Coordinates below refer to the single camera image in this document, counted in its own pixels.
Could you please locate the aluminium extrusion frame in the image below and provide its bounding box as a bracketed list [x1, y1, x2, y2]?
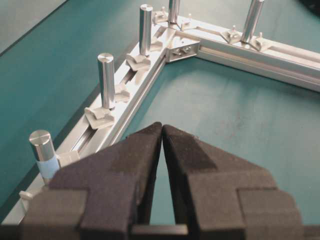
[3, 16, 320, 225]

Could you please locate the metal post with blue tape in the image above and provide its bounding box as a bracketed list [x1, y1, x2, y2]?
[29, 129, 60, 185]

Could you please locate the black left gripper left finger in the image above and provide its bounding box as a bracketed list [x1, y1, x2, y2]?
[21, 122, 162, 240]

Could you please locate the corner metal post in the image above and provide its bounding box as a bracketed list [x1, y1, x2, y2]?
[168, 0, 180, 24]

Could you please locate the corner bracket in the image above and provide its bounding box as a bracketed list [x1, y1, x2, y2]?
[165, 41, 200, 63]

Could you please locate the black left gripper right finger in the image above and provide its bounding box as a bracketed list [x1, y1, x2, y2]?
[162, 125, 304, 240]

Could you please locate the far right metal post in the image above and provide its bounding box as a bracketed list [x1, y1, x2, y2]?
[241, 0, 265, 43]

